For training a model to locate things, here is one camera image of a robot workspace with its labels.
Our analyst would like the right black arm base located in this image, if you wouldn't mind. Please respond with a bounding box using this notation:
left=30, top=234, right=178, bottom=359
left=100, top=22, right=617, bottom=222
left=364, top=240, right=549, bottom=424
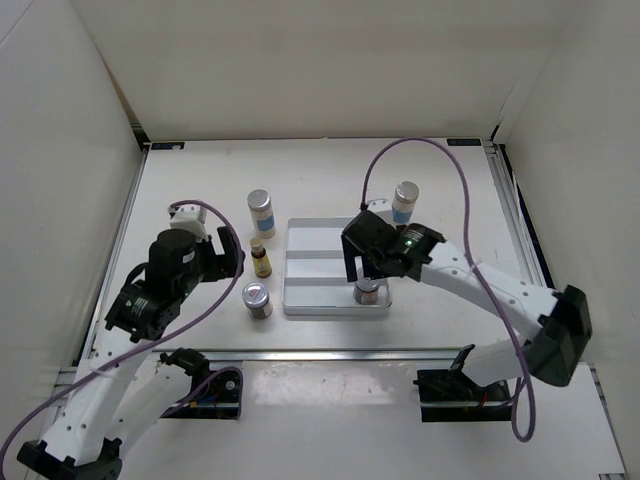
left=413, top=344, right=512, bottom=423

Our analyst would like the left blue-label salt shaker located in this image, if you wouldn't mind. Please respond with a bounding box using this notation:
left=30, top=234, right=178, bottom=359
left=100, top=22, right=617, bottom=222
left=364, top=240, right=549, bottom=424
left=247, top=189, right=276, bottom=239

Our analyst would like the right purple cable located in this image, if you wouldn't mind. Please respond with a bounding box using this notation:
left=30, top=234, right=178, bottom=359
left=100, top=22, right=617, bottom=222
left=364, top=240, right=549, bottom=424
left=359, top=138, right=536, bottom=442

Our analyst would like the blue-label salt shaker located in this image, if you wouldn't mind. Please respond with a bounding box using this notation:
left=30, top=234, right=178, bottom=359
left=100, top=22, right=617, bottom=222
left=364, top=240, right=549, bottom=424
left=247, top=189, right=276, bottom=239
left=392, top=181, right=419, bottom=224

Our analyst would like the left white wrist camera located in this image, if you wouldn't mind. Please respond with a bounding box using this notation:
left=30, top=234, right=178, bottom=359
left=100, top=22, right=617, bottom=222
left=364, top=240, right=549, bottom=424
left=167, top=203, right=209, bottom=241

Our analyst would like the purple cable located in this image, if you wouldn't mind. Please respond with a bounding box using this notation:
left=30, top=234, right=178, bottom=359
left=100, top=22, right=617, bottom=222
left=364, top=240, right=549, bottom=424
left=359, top=138, right=536, bottom=442
left=0, top=199, right=244, bottom=451

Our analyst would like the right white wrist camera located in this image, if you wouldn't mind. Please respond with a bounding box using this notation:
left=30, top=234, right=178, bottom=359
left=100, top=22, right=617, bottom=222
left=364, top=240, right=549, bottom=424
left=358, top=198, right=393, bottom=224

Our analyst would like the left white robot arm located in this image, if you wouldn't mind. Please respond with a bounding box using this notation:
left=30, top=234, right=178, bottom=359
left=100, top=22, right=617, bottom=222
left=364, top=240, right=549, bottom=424
left=17, top=226, right=244, bottom=479

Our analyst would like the white-lid spice jar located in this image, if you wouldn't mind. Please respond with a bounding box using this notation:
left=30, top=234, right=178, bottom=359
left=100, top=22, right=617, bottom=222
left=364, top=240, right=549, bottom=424
left=353, top=278, right=380, bottom=305
left=242, top=282, right=273, bottom=320

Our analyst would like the left yellow-label sauce bottle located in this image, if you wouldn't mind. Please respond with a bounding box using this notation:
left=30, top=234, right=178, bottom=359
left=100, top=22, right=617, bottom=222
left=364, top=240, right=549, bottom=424
left=250, top=237, right=272, bottom=278

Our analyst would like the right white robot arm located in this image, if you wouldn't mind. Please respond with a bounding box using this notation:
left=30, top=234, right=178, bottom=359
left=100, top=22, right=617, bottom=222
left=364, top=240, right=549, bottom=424
left=341, top=210, right=592, bottom=400

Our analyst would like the right blue-label salt shaker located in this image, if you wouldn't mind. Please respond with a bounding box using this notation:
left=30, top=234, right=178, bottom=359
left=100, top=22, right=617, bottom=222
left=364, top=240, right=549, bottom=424
left=392, top=181, right=419, bottom=224

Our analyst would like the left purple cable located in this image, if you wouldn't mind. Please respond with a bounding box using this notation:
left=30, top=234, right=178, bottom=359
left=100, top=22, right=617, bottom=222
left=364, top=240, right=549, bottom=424
left=0, top=199, right=244, bottom=451

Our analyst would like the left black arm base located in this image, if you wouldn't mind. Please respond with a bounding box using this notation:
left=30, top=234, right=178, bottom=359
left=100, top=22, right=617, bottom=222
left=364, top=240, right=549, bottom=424
left=159, top=348, right=244, bottom=420

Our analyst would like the aluminium table edge rail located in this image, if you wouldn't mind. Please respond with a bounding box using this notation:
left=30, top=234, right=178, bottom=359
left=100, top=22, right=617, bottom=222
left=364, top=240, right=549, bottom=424
left=54, top=344, right=521, bottom=374

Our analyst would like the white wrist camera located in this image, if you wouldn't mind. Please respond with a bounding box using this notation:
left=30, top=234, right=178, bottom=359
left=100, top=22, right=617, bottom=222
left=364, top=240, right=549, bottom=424
left=167, top=203, right=209, bottom=241
left=358, top=198, right=393, bottom=224

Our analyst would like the white divided tray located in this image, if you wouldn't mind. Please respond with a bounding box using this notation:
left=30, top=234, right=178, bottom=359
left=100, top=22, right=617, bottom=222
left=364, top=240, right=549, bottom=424
left=282, top=217, right=392, bottom=317

